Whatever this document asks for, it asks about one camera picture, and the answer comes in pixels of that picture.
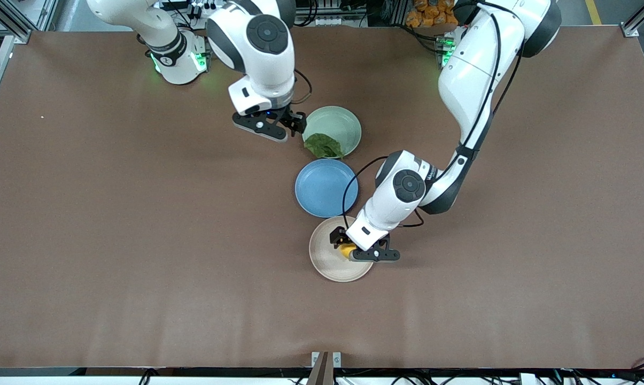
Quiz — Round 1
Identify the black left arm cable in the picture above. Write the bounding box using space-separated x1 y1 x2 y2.
342 3 525 229

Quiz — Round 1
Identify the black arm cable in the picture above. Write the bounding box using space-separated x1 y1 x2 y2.
291 68 313 105
342 3 525 229

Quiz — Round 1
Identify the white power strip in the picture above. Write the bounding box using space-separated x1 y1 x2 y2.
161 0 221 14

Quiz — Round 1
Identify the beige plate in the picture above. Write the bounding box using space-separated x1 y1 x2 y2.
309 215 376 283

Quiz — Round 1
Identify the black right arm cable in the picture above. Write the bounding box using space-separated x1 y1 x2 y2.
291 68 313 105

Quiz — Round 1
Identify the metal table edge bracket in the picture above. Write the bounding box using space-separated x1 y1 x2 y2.
306 351 343 385

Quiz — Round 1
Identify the blue plate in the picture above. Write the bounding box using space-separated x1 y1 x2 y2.
294 158 359 219

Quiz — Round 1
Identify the pale green plate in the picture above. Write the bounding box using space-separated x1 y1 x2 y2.
301 106 362 159

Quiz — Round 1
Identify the bag of orange snacks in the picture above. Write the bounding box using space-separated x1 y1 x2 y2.
405 0 461 29

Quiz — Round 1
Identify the green lettuce leaf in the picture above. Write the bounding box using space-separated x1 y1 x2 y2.
304 133 346 160

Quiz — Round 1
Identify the aluminium frame post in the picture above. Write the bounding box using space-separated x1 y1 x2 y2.
620 0 644 38
0 0 60 44

